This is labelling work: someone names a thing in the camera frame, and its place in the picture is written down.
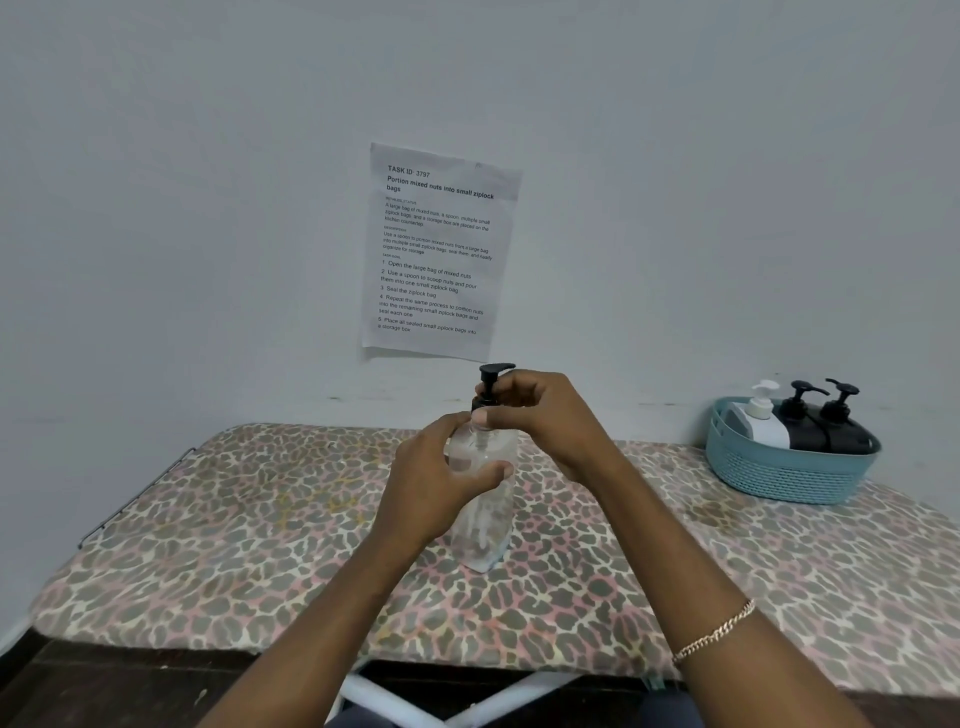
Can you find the person's left hand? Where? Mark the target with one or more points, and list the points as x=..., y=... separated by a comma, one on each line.
x=424, y=491

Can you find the person's right hand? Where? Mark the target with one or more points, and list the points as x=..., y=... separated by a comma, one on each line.
x=559, y=427

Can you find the person's right thumb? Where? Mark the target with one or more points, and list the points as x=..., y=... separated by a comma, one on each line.
x=491, y=417

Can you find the person's left thumb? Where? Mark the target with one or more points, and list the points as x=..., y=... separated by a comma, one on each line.
x=487, y=475

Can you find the clear pump bottle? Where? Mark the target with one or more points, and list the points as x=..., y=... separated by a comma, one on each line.
x=487, y=525

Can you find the person's right forearm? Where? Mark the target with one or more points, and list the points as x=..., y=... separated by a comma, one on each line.
x=705, y=600

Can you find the person's left forearm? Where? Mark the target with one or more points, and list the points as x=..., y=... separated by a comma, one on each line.
x=330, y=637

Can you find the printed paper sheet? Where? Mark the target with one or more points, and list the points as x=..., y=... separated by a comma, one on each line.
x=439, y=255

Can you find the white metal board legs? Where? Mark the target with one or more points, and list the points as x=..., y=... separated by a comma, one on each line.
x=390, y=701

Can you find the leopard print board cover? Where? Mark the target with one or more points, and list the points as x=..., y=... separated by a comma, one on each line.
x=225, y=525

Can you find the white pump bottle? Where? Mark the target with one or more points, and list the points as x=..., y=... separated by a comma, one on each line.
x=765, y=427

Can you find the teal plastic basket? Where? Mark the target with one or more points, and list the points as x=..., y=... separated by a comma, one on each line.
x=787, y=469

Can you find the black pump bottle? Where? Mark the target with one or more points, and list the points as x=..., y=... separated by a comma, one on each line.
x=799, y=424
x=847, y=431

